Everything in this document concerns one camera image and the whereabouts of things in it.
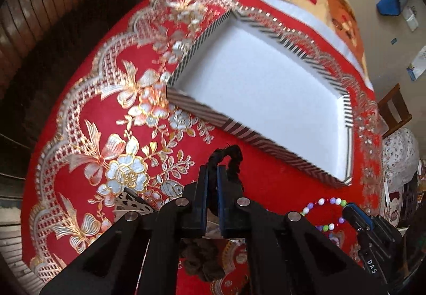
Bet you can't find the multicolour bead bracelet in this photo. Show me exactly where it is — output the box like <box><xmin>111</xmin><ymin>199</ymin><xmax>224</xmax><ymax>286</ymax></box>
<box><xmin>300</xmin><ymin>197</ymin><xmax>349</xmax><ymax>232</ymax></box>

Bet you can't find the leopard print bow scrunchie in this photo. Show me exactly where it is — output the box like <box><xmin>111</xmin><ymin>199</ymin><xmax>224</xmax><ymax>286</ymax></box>
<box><xmin>113</xmin><ymin>187</ymin><xmax>155</xmax><ymax>222</ymax></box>

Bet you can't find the black scrunchie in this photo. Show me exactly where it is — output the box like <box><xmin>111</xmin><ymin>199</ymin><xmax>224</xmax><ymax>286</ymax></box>
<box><xmin>207</xmin><ymin>144</ymin><xmax>243</xmax><ymax>185</ymax></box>

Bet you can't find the wooden chair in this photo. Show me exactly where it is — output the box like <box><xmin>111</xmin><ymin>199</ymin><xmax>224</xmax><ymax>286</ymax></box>
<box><xmin>378</xmin><ymin>84</ymin><xmax>412</xmax><ymax>138</ymax></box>

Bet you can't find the white striped-edge tray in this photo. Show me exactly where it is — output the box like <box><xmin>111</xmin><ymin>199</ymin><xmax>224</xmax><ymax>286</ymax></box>
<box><xmin>166</xmin><ymin>9</ymin><xmax>354</xmax><ymax>187</ymax></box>

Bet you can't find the wall calendar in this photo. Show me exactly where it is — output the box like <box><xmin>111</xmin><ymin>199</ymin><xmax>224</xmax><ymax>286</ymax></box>
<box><xmin>407</xmin><ymin>46</ymin><xmax>426</xmax><ymax>81</ymax></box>

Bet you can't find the white wall switch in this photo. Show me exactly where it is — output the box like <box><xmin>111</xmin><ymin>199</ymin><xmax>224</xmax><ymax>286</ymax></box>
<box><xmin>402</xmin><ymin>7</ymin><xmax>419</xmax><ymax>32</ymax></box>

